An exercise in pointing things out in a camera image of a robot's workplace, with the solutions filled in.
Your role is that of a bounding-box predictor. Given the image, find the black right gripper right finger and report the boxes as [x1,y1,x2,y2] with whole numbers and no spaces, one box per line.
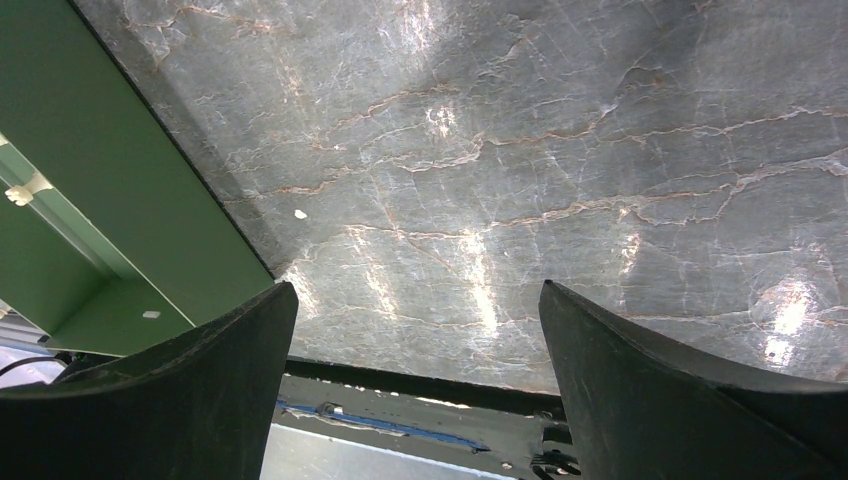
[538,280,847,479]

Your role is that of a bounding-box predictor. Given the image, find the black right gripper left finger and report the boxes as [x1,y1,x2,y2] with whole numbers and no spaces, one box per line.
[1,283,299,479]

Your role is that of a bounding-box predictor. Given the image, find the green plastic tray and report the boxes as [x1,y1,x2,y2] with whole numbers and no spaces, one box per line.
[1,1,272,356]

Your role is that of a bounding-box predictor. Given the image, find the white chess pawn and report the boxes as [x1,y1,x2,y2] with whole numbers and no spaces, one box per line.
[5,172,54,206]

